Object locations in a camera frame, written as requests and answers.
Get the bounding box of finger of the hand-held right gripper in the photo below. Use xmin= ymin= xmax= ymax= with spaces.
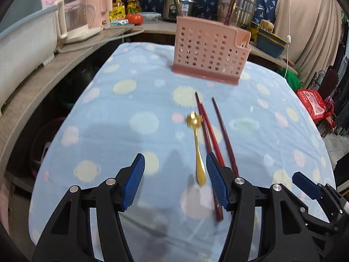
xmin=292 ymin=171 xmax=349 ymax=235

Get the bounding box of red plastic bag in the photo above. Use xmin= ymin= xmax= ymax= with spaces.
xmin=296 ymin=89 xmax=328 ymax=121

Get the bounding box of beige curtain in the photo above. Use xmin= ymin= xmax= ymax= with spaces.
xmin=258 ymin=0 xmax=342 ymax=79

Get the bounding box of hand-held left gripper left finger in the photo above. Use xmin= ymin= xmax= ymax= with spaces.
xmin=31 ymin=153 xmax=146 ymax=262

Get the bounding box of brown potato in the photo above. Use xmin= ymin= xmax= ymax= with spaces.
xmin=259 ymin=19 xmax=274 ymax=32

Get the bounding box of dark blue lunch box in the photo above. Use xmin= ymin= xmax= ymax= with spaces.
xmin=256 ymin=31 xmax=287 ymax=58

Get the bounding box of white power cable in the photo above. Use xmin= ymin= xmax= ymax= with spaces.
xmin=284 ymin=0 xmax=293 ymax=78

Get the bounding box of white glass kettle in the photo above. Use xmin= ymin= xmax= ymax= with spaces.
xmin=55 ymin=0 xmax=102 ymax=45

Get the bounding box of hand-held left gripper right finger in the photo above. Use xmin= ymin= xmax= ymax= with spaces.
xmin=206 ymin=153 xmax=321 ymax=262

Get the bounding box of dark red chopstick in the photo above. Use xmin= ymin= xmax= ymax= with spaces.
xmin=228 ymin=0 xmax=238 ymax=27

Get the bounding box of white plastic storage box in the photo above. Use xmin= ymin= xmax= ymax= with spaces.
xmin=0 ymin=0 xmax=59 ymax=110

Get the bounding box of green plastic bag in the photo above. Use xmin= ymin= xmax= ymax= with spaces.
xmin=277 ymin=65 xmax=302 ymax=90

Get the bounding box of pink perforated utensil holder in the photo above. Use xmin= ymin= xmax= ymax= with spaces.
xmin=171 ymin=16 xmax=251 ymax=86

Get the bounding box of yellow food packet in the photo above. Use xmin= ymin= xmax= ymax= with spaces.
xmin=109 ymin=5 xmax=126 ymax=22

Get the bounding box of black metal chair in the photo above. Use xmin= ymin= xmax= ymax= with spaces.
xmin=308 ymin=68 xmax=340 ymax=138

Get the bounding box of clear plastic food container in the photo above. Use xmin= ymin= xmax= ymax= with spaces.
xmin=140 ymin=12 xmax=160 ymax=24

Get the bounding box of stainless steel steamer pot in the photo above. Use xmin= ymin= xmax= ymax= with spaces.
xmin=217 ymin=0 xmax=258 ymax=30

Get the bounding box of dark brown chopstick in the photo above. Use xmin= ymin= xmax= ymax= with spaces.
xmin=194 ymin=92 xmax=225 ymax=222
xmin=211 ymin=97 xmax=240 ymax=178

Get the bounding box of brown chopstick with gold band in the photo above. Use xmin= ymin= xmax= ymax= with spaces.
xmin=224 ymin=0 xmax=234 ymax=26

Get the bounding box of blue polka dot tablecloth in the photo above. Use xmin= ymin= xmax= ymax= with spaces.
xmin=30 ymin=41 xmax=336 ymax=262

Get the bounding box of pink electric kettle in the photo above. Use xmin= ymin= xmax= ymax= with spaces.
xmin=87 ymin=0 xmax=113 ymax=30

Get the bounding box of silver rice cooker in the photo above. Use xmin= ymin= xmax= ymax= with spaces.
xmin=163 ymin=0 xmax=198 ymax=24

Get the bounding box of yellow cooking oil bottle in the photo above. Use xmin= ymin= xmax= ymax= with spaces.
xmin=127 ymin=0 xmax=143 ymax=15

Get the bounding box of gold metal spoon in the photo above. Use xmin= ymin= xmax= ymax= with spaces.
xmin=186 ymin=111 xmax=207 ymax=186

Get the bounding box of red tomato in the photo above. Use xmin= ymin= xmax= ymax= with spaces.
xmin=125 ymin=13 xmax=143 ymax=25

